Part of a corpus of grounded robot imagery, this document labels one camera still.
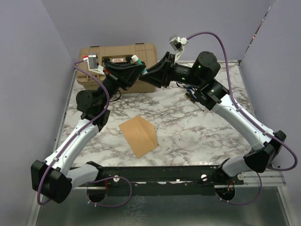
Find aluminium frame rail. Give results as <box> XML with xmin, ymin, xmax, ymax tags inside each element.
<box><xmin>36</xmin><ymin>168</ymin><xmax>286</xmax><ymax>190</ymax></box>

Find brown paper envelope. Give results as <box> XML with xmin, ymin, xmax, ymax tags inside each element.
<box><xmin>119</xmin><ymin>115</ymin><xmax>158</xmax><ymax>158</ymax></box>

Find green white glue stick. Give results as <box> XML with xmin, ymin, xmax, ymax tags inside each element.
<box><xmin>131</xmin><ymin>55</ymin><xmax>147</xmax><ymax>75</ymax></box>

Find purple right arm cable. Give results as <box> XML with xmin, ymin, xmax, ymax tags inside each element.
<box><xmin>187</xmin><ymin>32</ymin><xmax>297</xmax><ymax>206</ymax></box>

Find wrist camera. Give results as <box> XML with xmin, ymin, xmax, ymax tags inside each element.
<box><xmin>82</xmin><ymin>53</ymin><xmax>104</xmax><ymax>75</ymax></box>
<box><xmin>169</xmin><ymin>35</ymin><xmax>188</xmax><ymax>63</ymax></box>

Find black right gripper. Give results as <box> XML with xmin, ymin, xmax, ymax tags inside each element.
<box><xmin>139</xmin><ymin>52</ymin><xmax>203</xmax><ymax>89</ymax></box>

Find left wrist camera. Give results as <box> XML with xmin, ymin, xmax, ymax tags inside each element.
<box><xmin>82</xmin><ymin>53</ymin><xmax>104</xmax><ymax>75</ymax></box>

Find tan plastic tool case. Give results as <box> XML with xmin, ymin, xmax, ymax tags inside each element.
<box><xmin>76</xmin><ymin>43</ymin><xmax>158</xmax><ymax>94</ymax></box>

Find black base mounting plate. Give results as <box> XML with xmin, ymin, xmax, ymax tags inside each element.
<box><xmin>76</xmin><ymin>164</ymin><xmax>245</xmax><ymax>196</ymax></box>

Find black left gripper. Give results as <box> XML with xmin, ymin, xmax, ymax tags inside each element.
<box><xmin>98</xmin><ymin>61</ymin><xmax>146</xmax><ymax>108</ymax></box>

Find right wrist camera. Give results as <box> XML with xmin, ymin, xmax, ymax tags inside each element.
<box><xmin>169</xmin><ymin>35</ymin><xmax>188</xmax><ymax>63</ymax></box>

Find black yellow screwdriver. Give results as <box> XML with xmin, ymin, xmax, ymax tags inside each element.
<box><xmin>185</xmin><ymin>92</ymin><xmax>204</xmax><ymax>111</ymax></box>

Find blue handled pliers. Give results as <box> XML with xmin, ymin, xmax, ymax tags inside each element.
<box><xmin>186</xmin><ymin>86</ymin><xmax>197</xmax><ymax>92</ymax></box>

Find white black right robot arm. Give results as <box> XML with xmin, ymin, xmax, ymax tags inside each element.
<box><xmin>139</xmin><ymin>51</ymin><xmax>286</xmax><ymax>184</ymax></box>

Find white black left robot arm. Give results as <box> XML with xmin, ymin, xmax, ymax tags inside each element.
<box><xmin>31</xmin><ymin>57</ymin><xmax>146</xmax><ymax>205</ymax></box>

